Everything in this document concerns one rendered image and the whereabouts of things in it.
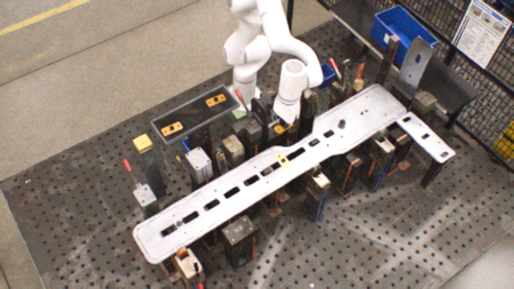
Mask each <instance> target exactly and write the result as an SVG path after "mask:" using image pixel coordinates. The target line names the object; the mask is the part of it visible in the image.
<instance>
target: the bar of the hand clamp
mask: <svg viewBox="0 0 514 289"><path fill-rule="evenodd" d="M352 69H354V65H353V64H351V61H350V60H349V59H347V60H345V61H344V60H342V67H341V86H342V87H343V89H344V91H345V84H346V85H347V88H346V89H347V90H349V78H350V71H351V70H352Z"/></svg>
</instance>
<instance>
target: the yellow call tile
mask: <svg viewBox="0 0 514 289"><path fill-rule="evenodd" d="M133 143H134V144H135V145H136V147H137V148H138V150H139V151H141V150H143V149H146V148H148V147H149V146H151V145H152V144H153V143H152V141H151V140H150V139H149V138H148V136H147V135H146V134H144V135H142V136H139V137H138V138H136V139H134V140H133Z"/></svg>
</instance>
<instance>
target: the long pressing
mask: <svg viewBox="0 0 514 289"><path fill-rule="evenodd" d="M366 96H368V98H366ZM365 110H367V112H365ZM361 112H363V113H362V115H361V114H360V113H361ZM405 114H406V108H405V107H404V106H403V105H402V104H401V103H400V102H399V101H398V100H396V99H395V98H394V97H393V96H392V95H391V94H390V93H389V92H387V90H385V89H384V88H383V87H382V86H381V85H379V84H374V85H372V86H370V87H368V88H366V89H365V90H363V91H362V92H359V94H357V95H355V96H352V97H350V98H349V99H347V100H345V101H344V102H342V103H340V104H338V105H337V106H336V107H334V108H331V109H330V110H328V111H327V112H326V113H324V114H322V115H321V116H318V117H317V118H316V119H315V120H314V124H313V130H312V133H311V134H310V135H309V136H307V137H305V138H304V139H303V140H300V141H299V142H297V143H295V144H294V145H293V146H291V147H282V146H271V147H270V148H268V149H266V150H264V151H263V152H261V153H259V155H257V156H255V157H253V158H251V159H250V160H249V161H246V162H245V163H242V164H241V165H238V166H236V167H235V168H233V169H232V170H230V171H228V172H226V173H225V174H223V175H222V176H221V177H219V178H217V179H215V180H213V181H212V182H210V183H209V184H207V185H205V186H203V187H202V188H200V189H198V190H196V191H195V192H193V193H192V194H191V195H189V196H186V197H184V198H183V199H181V200H179V201H177V202H175V203H173V204H172V205H171V206H168V207H167V208H165V209H163V210H162V211H160V212H159V213H158V214H155V215H154V216H152V217H151V218H149V219H147V220H146V221H144V222H142V223H141V224H139V225H137V226H136V227H135V228H134V229H133V238H134V239H135V241H136V243H137V245H138V246H139V247H140V249H141V251H142V253H143V255H144V256H145V258H146V259H147V261H148V262H149V263H161V262H162V261H164V260H166V259H167V258H168V257H170V256H172V255H173V254H175V253H177V250H178V249H180V248H181V247H184V246H188V245H189V244H191V243H192V242H193V241H195V240H197V239H198V238H200V237H201V236H203V235H204V234H206V233H208V232H210V231H211V230H213V229H216V228H217V227H219V226H220V225H222V224H223V223H225V222H226V221H228V220H229V219H231V218H233V217H234V216H235V215H237V214H239V213H241V212H242V211H244V210H245V209H247V208H248V207H250V206H252V205H254V204H255V203H256V202H257V201H259V200H260V199H262V198H263V197H266V196H268V195H269V194H271V193H273V192H275V191H276V190H277V189H279V188H281V187H282V186H284V185H286V184H287V183H288V182H290V181H292V180H293V179H294V178H296V177H298V176H299V175H300V174H302V173H304V172H306V171H307V170H309V169H310V168H311V167H312V166H313V165H314V164H317V163H321V162H323V161H325V159H327V158H329V157H331V156H335V155H340V154H344V153H347V152H348V151H350V150H351V149H353V148H355V147H357V146H358V145H359V144H360V143H362V142H363V141H365V140H367V139H368V138H370V137H371V136H373V135H374V134H376V133H377V130H379V129H382V128H387V127H389V126H390V125H391V124H393V123H394V122H395V121H396V120H397V119H399V118H400V117H402V116H404V115H405ZM385 115H387V116H385ZM341 119H345V121H346V125H345V128H344V129H339V128H338V124H339V121H340V120H341ZM328 130H332V131H333V132H334V134H333V135H331V136H330V137H328V138H326V137H325V136H324V133H325V132H327V131H328ZM341 136H343V137H341ZM315 139H318V140H319V141H320V143H319V144H317V145H316V146H314V147H310V146H309V145H308V143H309V142H311V141H312V140H315ZM326 145H328V146H326ZM299 148H304V150H305V152H304V153H302V154H301V155H299V156H298V157H296V158H294V159H293V160H292V161H290V163H292V166H291V167H290V168H288V169H285V168H284V167H283V166H282V165H281V166H280V167H279V168H278V169H276V170H274V171H272V172H271V173H269V174H268V175H266V176H265V177H262V176H261V175H260V174H259V172H260V171H262V170H264V169H265V168H267V167H268V166H270V165H272V164H274V163H276V162H278V161H277V160H276V159H275V156H276V155H278V154H280V153H282V154H283V155H284V156H285V157H287V156H288V155H290V154H292V153H293V152H295V151H296V150H297V149H299ZM255 166H256V167H255ZM254 175H258V176H259V180H258V181H257V182H255V183H254V184H252V185H250V186H248V187H246V186H245V185H244V184H243V182H245V181H246V180H248V179H250V178H251V177H253V176H254ZM266 182H268V183H266ZM234 187H238V188H239V190H240V192H239V193H237V194H236V195H234V196H231V197H229V198H226V197H225V196H224V194H225V193H226V192H228V191H230V190H231V189H233V188H234ZM215 190H217V191H216V192H215ZM215 198H217V199H218V200H219V201H220V204H218V205H217V206H215V207H214V208H212V209H211V210H208V211H205V210H204V209H203V206H204V205H206V204H207V203H209V202H211V201H213V200H214V199H215ZM194 211H197V212H198V214H199V216H198V217H197V218H195V219H194V220H192V222H190V223H188V224H184V223H183V222H182V219H183V218H185V217H187V216H189V215H190V214H192V213H193V212H194ZM173 215H174V216H173ZM177 221H181V222H182V223H183V225H182V226H180V227H178V226H177ZM172 225H176V227H177V230H175V231H174V232H172V233H171V234H168V235H167V236H165V237H162V236H161V235H160V232H161V231H162V230H164V229H167V228H169V227H170V226H172ZM185 232H186V233H185Z"/></svg>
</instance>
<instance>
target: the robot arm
mask: <svg viewBox="0 0 514 289"><path fill-rule="evenodd" d="M281 1H282V0H226V3H227V5H228V8H229V10H230V12H231V13H232V14H233V15H234V16H235V17H237V18H239V27H238V29H236V30H235V32H234V33H233V34H232V35H231V36H230V37H229V38H228V39H227V41H226V43H225V46H224V48H223V56H224V59H225V60H226V63H229V64H231V65H234V68H233V86H232V87H231V88H229V90H228V91H229V92H230V93H231V94H232V96H234V97H235V98H236V99H237V101H238V102H239V103H240V107H238V108H236V109H235V110H237V111H240V112H246V109H245V108H244V106H243V103H242V102H241V100H239V98H238V97H237V96H236V94H235V89H238V90H239V91H240V93H241V95H242V97H243V100H244V102H245V104H246V105H247V107H248V109H249V111H250V110H251V99H252V98H254V97H257V98H259V93H260V92H259V89H258V88H257V87H256V81H257V72H258V70H259V69H260V68H261V67H262V66H263V65H264V64H265V63H266V62H267V61H268V60H269V58H270V56H271V51H274V52H279V53H287V54H291V55H294V56H295V57H297V58H298V59H300V60H301V61H302V62H303V63H301V62H300V61H297V60H288V61H287V62H286V63H284V64H283V66H282V71H281V78H280V84H279V94H278V95H277V97H276V98H275V103H274V111H275V112H276V113H277V114H278V115H279V118H280V119H279V126H281V125H282V124H283V123H284V129H286V128H290V125H291V124H293V125H295V126H296V125H297V119H298V117H299V113H300V102H299V100H300V96H301V92H302V91H303V90H304V89H307V88H314V87H317V86H319V85H321V84H322V82H323V73H322V70H321V67H320V63H319V62H318V59H317V57H316V55H315V53H314V52H313V50H312V49H311V48H310V47H309V46H307V45H306V44H304V43H302V42H301V41H299V40H297V39H294V38H293V37H292V35H291V32H290V30H289V27H288V22H287V19H286V16H285V13H284V9H283V6H282V3H281ZM261 24H262V26H263V29H264V33H265V35H266V36H264V35H259V31H260V28H261Z"/></svg>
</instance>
